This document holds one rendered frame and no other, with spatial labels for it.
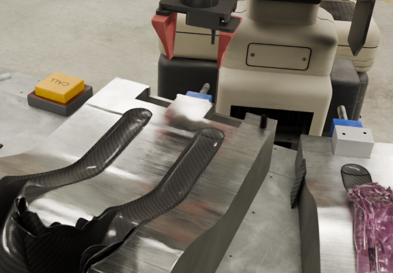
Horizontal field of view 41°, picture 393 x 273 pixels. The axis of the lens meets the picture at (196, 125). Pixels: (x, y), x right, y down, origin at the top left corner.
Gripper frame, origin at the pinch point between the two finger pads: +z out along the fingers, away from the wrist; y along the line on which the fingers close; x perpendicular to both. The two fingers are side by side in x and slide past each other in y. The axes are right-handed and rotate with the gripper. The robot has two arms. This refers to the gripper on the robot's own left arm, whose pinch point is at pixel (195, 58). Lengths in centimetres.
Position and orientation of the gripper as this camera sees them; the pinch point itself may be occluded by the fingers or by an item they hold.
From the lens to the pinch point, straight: 82.1
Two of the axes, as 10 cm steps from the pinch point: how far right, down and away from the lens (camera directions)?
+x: 2.7, -5.2, 8.1
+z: -0.6, 8.3, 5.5
